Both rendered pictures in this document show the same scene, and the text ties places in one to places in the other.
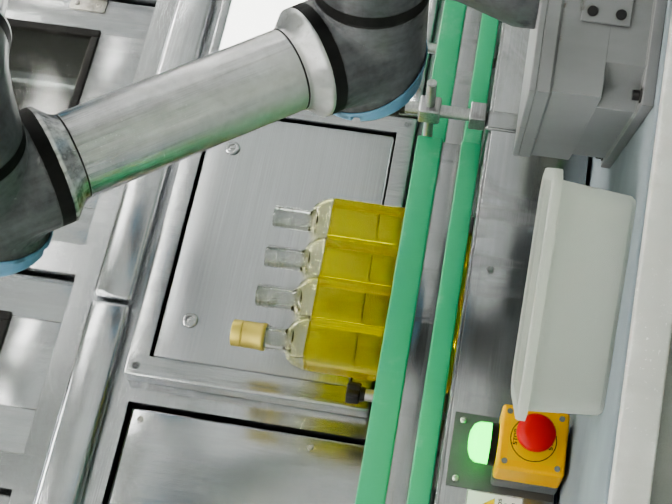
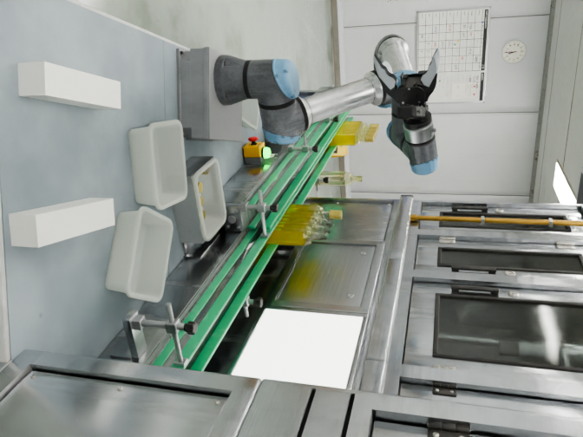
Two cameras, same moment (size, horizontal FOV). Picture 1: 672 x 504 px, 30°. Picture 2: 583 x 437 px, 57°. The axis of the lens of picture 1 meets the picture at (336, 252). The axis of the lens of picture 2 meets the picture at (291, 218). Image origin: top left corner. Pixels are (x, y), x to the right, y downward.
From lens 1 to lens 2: 2.51 m
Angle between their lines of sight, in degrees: 91
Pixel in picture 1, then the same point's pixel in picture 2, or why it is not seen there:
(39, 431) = (413, 238)
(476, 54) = (234, 261)
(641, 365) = not seen: hidden behind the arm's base
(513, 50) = (219, 255)
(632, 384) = not seen: hidden behind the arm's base
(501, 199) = (244, 191)
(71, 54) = (446, 347)
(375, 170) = (286, 290)
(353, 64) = not seen: hidden behind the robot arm
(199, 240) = (362, 270)
